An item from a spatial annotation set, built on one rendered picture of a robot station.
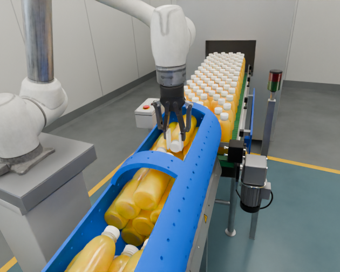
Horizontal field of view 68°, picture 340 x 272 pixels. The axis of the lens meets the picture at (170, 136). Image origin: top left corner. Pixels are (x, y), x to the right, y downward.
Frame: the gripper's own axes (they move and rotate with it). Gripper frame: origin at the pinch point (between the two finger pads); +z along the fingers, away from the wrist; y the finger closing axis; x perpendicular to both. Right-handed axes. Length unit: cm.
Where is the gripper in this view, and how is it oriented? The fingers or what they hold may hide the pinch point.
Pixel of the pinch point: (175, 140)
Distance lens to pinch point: 87.6
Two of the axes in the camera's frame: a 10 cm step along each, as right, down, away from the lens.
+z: 0.6, 8.7, 4.8
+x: 3.0, -4.8, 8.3
